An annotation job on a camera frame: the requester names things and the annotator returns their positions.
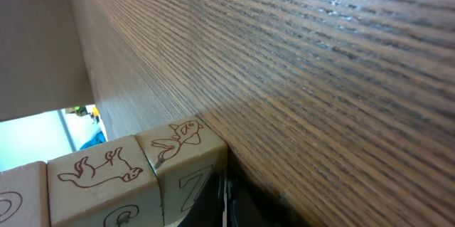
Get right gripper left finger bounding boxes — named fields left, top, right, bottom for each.
left=178, top=173, right=225, bottom=227

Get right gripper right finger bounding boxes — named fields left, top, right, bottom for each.
left=226, top=173, right=309, bottom=227

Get green V letter block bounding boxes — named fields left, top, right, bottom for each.
left=134, top=116, right=228, bottom=226

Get green N letter block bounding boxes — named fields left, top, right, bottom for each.
left=47, top=135, right=164, bottom=227

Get white block green bottom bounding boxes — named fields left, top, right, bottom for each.
left=1, top=161, right=50, bottom=227

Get blue object beyond table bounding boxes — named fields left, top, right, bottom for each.
left=80, top=131, right=106, bottom=150

